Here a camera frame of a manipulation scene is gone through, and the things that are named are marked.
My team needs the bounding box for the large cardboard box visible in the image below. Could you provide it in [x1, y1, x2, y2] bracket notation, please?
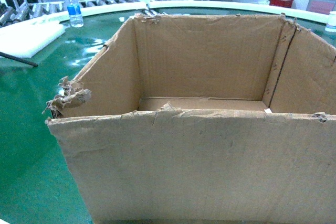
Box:
[46, 14, 335, 223]

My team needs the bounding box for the black rod on conveyor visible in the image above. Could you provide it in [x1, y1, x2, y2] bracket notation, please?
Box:
[0, 52, 38, 67]

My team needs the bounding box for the clear plastic water bottle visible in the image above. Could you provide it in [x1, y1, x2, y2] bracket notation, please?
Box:
[65, 0, 84, 28]

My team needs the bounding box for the red bin in background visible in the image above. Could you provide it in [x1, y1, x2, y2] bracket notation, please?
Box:
[269, 0, 294, 8]

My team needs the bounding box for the white foam sheet stack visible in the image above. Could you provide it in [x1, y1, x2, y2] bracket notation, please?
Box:
[1, 15, 65, 58]

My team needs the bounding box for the white cup with label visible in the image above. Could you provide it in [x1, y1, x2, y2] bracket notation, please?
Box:
[325, 10, 336, 33]

